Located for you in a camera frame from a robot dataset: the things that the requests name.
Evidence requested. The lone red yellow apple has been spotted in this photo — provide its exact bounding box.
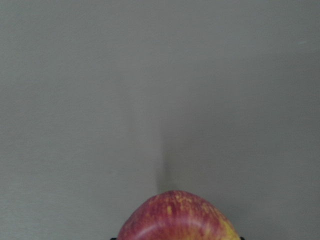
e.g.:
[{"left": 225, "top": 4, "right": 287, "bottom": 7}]
[{"left": 116, "top": 190, "right": 242, "bottom": 240}]

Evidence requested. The brown paper table cover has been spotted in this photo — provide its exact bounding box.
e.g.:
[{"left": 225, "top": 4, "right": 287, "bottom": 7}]
[{"left": 0, "top": 0, "right": 320, "bottom": 240}]

